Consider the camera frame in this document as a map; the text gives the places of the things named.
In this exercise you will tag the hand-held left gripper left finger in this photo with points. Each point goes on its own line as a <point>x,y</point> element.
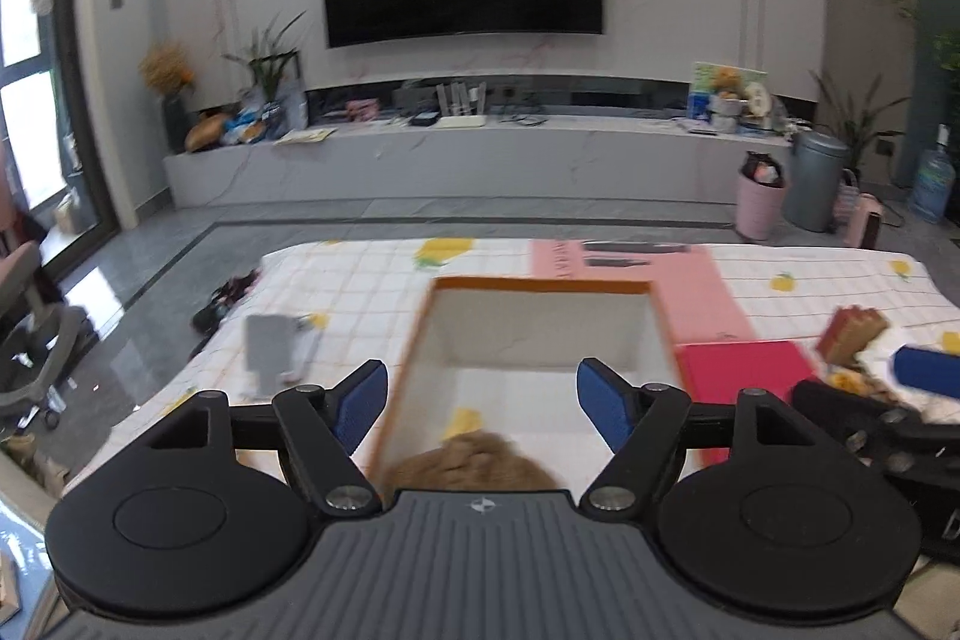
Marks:
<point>361,404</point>

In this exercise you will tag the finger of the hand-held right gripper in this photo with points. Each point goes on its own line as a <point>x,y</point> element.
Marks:
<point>847,415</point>

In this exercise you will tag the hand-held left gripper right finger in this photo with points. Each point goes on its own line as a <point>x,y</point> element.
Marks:
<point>604,404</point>

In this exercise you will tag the orange cardboard box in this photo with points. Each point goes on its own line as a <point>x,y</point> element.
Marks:
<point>525,332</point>

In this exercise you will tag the red cloth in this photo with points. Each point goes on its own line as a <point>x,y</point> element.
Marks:
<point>739,370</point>

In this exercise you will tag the small yellow soft item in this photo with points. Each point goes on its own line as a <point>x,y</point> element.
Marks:
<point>463,422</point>

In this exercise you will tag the brown sponge block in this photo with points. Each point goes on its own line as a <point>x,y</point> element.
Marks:
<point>851,332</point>

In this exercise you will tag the blue rolled towel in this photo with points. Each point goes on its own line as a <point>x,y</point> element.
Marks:
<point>930,371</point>

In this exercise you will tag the grey cloth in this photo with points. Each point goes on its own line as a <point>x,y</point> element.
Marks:
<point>270,347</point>

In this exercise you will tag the brown fuzzy plush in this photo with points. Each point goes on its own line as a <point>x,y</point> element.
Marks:
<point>469,464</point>

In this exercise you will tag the lemon print checked tablecloth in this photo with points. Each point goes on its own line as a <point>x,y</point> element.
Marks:
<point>810,295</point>

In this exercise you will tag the pink mat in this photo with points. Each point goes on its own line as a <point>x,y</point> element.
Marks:
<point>697,302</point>

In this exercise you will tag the dark shoes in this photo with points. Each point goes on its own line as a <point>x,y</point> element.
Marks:
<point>221,306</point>

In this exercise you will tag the pink waste bin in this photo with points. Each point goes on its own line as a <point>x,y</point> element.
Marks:
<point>759,209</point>

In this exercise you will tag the grey trash can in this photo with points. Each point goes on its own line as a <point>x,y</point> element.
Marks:
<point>817,183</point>

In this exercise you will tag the blue water bottle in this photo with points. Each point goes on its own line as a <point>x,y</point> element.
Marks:
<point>932,183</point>

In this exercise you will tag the white marble television cabinet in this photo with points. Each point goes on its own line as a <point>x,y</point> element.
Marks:
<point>525,160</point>

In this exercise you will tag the flat paper booklet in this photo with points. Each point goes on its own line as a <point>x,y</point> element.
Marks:
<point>304,136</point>

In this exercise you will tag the pink small box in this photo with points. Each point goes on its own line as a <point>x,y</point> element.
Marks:
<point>362,110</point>

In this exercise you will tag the potted spiky plant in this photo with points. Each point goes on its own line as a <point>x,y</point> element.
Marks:
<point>862,115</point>

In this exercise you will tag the pile of snack bags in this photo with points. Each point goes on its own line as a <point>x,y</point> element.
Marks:
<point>240,126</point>

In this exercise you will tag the white router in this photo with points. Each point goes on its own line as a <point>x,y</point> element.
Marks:
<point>461,115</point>

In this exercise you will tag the grey office chair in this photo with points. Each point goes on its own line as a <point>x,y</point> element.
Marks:
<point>45,340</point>

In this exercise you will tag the colourful printed box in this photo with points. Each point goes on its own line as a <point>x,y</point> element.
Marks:
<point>724,85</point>

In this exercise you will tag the green leafy plant in vase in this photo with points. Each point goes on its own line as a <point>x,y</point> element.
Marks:
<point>266,63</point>

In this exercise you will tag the yellow dried flowers in vase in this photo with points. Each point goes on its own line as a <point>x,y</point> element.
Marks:
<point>166,70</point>

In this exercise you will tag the glass balcony door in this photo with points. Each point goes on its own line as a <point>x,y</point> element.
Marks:
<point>30,85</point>

